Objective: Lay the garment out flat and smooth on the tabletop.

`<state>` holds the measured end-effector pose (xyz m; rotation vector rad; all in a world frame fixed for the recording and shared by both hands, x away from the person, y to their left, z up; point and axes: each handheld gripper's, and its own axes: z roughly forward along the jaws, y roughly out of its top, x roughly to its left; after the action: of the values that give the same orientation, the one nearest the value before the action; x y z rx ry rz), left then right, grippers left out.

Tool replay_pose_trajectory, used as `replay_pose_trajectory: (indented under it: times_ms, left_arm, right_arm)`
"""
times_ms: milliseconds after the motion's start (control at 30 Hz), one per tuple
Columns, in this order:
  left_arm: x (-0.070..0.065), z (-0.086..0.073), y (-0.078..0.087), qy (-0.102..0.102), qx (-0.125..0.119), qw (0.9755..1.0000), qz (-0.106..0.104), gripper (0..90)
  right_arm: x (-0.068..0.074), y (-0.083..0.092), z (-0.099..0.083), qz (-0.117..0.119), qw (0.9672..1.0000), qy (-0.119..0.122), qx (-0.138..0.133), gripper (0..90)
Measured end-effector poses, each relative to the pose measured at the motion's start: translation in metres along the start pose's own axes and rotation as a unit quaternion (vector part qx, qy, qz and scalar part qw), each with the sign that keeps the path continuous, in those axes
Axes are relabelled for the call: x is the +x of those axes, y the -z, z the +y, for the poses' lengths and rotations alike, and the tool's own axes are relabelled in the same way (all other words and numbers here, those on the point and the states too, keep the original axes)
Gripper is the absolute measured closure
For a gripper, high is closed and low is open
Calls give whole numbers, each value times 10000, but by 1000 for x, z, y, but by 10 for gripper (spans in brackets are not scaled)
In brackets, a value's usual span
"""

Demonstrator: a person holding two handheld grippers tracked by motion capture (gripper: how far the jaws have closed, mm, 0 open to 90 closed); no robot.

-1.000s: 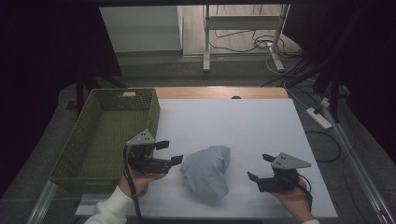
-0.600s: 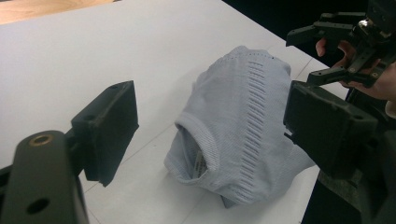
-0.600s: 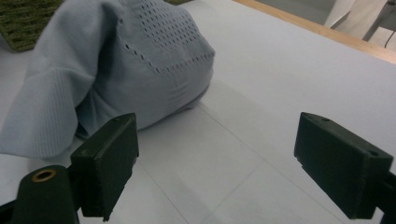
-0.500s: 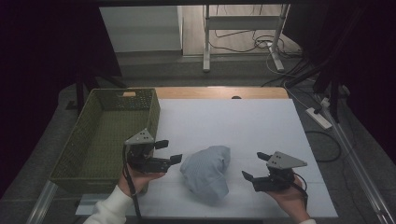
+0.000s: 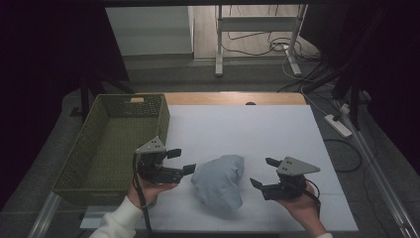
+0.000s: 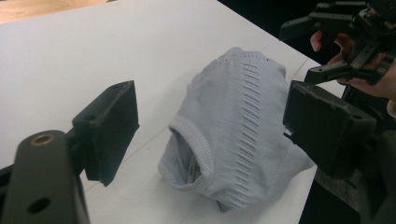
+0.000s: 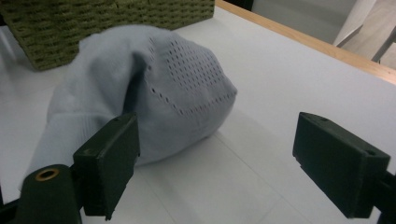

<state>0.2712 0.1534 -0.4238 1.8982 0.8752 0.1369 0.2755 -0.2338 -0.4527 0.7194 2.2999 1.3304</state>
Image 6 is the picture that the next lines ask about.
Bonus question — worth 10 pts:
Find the light blue knit garment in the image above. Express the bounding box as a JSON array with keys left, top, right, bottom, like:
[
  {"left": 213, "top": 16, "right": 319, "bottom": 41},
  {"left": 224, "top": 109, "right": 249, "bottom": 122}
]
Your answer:
[{"left": 157, "top": 46, "right": 316, "bottom": 214}]

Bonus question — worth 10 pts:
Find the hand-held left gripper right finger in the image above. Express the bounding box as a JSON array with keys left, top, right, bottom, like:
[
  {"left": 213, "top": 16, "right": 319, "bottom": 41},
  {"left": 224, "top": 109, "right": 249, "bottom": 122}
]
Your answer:
[{"left": 282, "top": 79, "right": 396, "bottom": 224}]

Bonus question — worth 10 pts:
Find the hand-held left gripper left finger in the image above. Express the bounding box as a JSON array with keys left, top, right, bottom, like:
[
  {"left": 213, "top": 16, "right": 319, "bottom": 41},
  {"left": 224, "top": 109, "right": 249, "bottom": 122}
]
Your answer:
[{"left": 0, "top": 79, "right": 140, "bottom": 224}]

